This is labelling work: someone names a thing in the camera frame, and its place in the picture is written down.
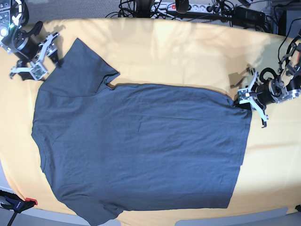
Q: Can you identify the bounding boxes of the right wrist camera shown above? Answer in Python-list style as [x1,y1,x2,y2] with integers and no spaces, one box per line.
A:
[29,62,48,81]

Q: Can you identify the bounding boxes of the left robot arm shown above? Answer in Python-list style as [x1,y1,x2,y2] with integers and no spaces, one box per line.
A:
[234,32,301,128]

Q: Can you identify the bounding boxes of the white power strip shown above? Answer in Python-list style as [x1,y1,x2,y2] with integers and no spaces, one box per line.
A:
[151,0,222,17]

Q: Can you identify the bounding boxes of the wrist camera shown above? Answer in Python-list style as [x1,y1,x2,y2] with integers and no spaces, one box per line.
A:
[29,62,48,81]
[238,88,251,104]

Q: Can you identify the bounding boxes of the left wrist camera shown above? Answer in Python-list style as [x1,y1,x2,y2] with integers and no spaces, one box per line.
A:
[238,88,251,104]

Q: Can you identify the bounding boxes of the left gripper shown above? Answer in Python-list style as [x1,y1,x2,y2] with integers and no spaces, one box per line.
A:
[231,67,279,128]

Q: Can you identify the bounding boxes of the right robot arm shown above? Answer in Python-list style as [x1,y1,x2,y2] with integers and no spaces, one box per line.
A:
[0,0,62,81]

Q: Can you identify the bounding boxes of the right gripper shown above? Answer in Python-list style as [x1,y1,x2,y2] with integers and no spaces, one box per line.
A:
[9,30,62,81]

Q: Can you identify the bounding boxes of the grey-blue T-shirt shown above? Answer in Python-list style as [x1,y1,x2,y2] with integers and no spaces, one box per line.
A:
[32,39,252,226]

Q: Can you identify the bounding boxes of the black power adapter box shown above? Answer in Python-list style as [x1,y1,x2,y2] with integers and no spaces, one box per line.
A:
[233,7,266,25]

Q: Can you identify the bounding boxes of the black clamp at right edge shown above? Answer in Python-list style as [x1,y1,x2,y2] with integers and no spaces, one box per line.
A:
[295,205,301,212]

